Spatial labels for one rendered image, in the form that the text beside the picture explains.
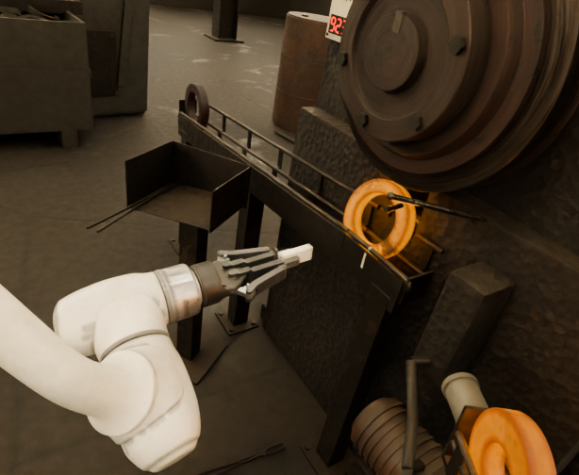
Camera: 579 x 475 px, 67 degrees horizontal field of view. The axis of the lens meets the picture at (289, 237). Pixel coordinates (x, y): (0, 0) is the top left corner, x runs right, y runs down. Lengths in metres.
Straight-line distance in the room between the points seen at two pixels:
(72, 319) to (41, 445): 0.83
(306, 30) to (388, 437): 3.18
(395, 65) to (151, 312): 0.54
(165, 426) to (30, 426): 0.95
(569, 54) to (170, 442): 0.71
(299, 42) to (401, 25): 2.96
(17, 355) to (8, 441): 1.01
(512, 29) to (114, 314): 0.67
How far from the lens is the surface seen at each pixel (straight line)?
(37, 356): 0.52
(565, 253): 0.87
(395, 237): 0.96
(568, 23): 0.72
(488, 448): 0.71
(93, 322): 0.68
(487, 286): 0.82
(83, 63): 3.03
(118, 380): 0.57
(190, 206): 1.24
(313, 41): 3.65
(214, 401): 1.50
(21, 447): 1.49
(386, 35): 0.78
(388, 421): 0.89
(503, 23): 0.72
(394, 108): 0.78
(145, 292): 0.69
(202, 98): 1.76
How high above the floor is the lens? 1.21
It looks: 32 degrees down
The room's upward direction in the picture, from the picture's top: 11 degrees clockwise
